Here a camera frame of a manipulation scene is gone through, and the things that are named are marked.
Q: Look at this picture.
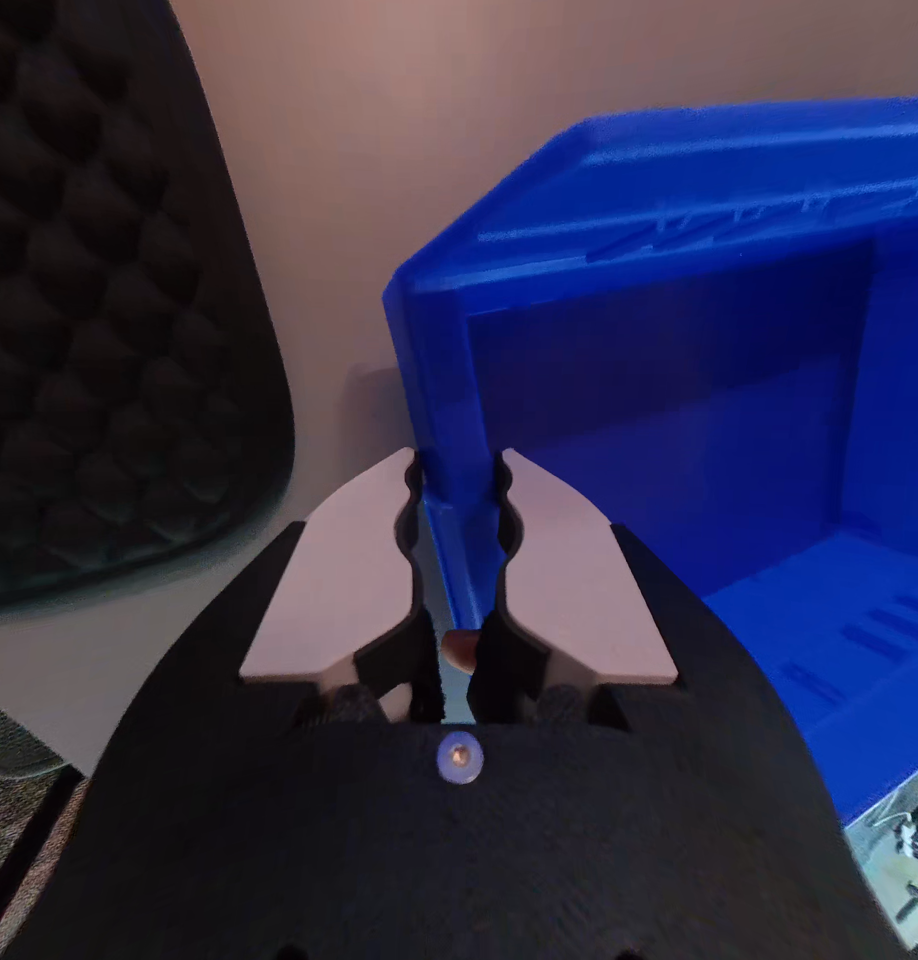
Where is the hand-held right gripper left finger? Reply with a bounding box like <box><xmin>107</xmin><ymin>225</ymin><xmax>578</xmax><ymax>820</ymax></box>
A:
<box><xmin>240</xmin><ymin>447</ymin><xmax>445</xmax><ymax>723</ymax></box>

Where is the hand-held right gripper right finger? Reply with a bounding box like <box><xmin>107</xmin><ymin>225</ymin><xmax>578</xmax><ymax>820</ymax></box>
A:
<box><xmin>468</xmin><ymin>447</ymin><xmax>679</xmax><ymax>723</ymax></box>

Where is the blue plastic bin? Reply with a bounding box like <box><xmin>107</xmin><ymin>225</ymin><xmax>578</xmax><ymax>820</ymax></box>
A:
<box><xmin>382</xmin><ymin>96</ymin><xmax>918</xmax><ymax>826</ymax></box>

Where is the black dimpled cushion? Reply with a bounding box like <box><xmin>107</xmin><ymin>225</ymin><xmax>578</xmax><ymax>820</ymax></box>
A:
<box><xmin>0</xmin><ymin>0</ymin><xmax>296</xmax><ymax>610</ymax></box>

